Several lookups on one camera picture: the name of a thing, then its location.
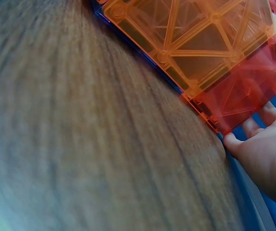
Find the person's right hand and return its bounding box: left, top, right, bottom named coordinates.
left=224, top=45, right=276, bottom=216

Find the red magnetic tile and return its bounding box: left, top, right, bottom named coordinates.
left=182, top=34, right=276, bottom=135

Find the large orange magnetic tile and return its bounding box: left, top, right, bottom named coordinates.
left=96, top=0, right=276, bottom=100

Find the blue magnetic tile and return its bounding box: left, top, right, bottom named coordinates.
left=89, top=0, right=185, bottom=95

